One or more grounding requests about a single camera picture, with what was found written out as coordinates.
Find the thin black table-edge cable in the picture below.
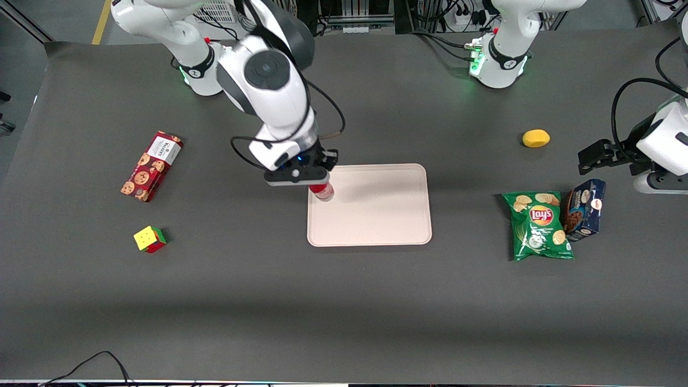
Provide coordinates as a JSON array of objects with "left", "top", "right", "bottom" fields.
[{"left": 40, "top": 351, "right": 132, "bottom": 386}]

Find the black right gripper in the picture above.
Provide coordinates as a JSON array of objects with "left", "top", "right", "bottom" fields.
[{"left": 279, "top": 145, "right": 338, "bottom": 173}]

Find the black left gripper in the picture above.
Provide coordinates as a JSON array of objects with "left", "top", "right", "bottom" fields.
[{"left": 578, "top": 114, "right": 661, "bottom": 175}]

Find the dark blue cookie box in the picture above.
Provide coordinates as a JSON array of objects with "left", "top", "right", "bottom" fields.
[{"left": 563, "top": 178, "right": 607, "bottom": 242}]

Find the green lays chips bag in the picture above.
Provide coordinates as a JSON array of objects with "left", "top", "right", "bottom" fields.
[{"left": 502, "top": 191, "right": 575, "bottom": 262}]

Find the black curved cable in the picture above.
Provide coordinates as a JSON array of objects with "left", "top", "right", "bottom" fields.
[{"left": 655, "top": 37, "right": 688, "bottom": 92}]

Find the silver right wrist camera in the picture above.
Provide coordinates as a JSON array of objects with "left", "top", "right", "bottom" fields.
[{"left": 263, "top": 166, "right": 330, "bottom": 187}]

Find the dark grey table cover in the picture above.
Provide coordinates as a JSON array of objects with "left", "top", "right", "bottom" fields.
[{"left": 0, "top": 24, "right": 688, "bottom": 383}]

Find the rubik's cube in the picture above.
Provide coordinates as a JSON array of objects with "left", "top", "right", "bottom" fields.
[{"left": 133, "top": 226, "right": 167, "bottom": 254}]

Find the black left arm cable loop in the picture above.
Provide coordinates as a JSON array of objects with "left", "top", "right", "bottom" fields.
[{"left": 611, "top": 78, "right": 688, "bottom": 154}]

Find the red tartan cookie box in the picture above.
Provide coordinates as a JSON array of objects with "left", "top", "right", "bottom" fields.
[{"left": 120, "top": 131, "right": 184, "bottom": 203}]

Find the beige plastic tray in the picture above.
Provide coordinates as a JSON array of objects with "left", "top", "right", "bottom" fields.
[{"left": 307, "top": 163, "right": 433, "bottom": 247}]

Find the yellow lemon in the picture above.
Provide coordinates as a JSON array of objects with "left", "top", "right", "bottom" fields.
[{"left": 522, "top": 129, "right": 551, "bottom": 148}]

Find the black base cable bundle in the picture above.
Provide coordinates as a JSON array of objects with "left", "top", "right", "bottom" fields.
[{"left": 408, "top": 30, "right": 476, "bottom": 61}]

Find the white power strip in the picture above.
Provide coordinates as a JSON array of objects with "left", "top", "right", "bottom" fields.
[{"left": 454, "top": 4, "right": 487, "bottom": 27}]

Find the white perforated box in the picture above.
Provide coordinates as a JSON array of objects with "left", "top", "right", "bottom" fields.
[{"left": 202, "top": 0, "right": 238, "bottom": 25}]

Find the aluminium rack frame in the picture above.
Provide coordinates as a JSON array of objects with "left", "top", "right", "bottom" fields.
[{"left": 314, "top": 0, "right": 414, "bottom": 38}]

